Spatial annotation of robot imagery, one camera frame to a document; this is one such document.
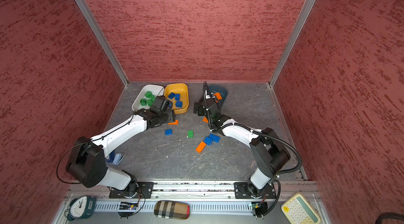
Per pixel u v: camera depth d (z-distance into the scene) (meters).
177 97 1.10
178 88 1.20
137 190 0.72
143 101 1.06
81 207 0.66
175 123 0.97
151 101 1.07
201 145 0.89
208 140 0.90
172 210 0.67
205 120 1.00
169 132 0.95
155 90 1.12
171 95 1.10
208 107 0.65
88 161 0.42
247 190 0.65
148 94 1.10
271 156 0.45
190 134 0.92
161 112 0.68
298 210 0.68
